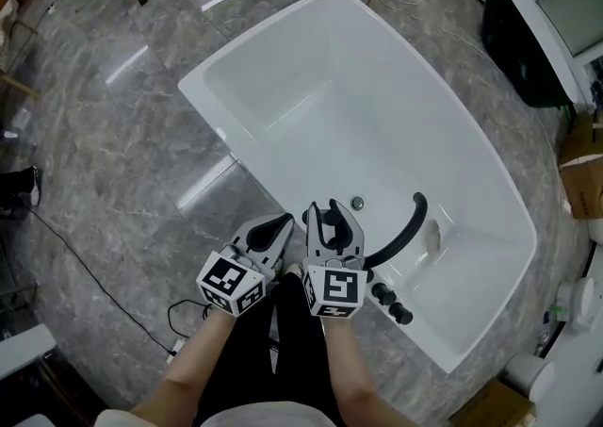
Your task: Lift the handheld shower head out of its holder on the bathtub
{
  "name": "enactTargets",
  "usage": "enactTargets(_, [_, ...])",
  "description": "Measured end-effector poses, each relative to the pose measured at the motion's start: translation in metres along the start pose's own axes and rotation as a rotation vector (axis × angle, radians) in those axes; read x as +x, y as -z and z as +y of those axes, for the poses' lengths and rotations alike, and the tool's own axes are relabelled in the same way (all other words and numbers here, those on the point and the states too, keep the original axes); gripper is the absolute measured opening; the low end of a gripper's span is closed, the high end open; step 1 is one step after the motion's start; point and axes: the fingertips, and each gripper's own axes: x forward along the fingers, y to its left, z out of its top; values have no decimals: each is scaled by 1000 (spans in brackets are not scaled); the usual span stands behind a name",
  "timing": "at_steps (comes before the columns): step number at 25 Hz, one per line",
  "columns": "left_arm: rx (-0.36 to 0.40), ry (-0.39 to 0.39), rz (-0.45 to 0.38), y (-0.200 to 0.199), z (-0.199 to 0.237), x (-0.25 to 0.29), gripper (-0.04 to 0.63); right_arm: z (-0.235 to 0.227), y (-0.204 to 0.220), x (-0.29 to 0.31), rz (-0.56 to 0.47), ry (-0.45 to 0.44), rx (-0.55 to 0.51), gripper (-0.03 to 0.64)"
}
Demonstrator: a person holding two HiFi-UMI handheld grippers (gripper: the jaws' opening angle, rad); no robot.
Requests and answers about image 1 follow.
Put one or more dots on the black round tap knob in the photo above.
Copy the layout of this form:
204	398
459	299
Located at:
382	294
305	216
401	314

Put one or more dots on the white round toilet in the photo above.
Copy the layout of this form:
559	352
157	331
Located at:
530	375

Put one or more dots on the person's right forearm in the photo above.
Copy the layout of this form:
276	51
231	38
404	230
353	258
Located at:
348	359

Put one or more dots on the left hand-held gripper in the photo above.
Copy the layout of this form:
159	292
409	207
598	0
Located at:
231	280

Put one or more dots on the small grey rag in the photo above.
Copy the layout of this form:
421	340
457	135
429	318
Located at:
433	235

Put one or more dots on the black handheld shower head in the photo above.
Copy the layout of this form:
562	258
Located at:
331	218

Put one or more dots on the chrome bathtub drain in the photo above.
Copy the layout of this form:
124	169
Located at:
358	202

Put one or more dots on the wooden frame chair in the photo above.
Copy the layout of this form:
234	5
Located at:
16	53

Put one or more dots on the person's light shoe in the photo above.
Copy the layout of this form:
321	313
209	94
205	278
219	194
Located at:
293	269

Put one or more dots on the white power adapter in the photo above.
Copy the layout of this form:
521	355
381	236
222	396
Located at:
173	350

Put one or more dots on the flat cardboard box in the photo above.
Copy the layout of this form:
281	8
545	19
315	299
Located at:
494	406

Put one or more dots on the white ceramic fixture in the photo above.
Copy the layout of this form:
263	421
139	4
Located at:
581	302

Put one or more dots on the open cardboard box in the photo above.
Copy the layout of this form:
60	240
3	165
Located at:
581	170

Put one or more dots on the person's white shirt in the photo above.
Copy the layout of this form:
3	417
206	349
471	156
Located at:
264	418

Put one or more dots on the white appliance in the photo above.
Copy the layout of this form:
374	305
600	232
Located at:
23	349

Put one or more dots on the white bathtub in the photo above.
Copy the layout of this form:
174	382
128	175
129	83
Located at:
358	100

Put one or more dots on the black curved faucet spout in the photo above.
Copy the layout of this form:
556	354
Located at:
409	232

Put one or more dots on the person's black trousers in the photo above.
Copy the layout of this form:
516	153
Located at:
287	345

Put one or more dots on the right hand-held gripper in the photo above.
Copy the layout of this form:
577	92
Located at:
337	290

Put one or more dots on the person's left forearm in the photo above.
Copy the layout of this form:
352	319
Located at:
198	364

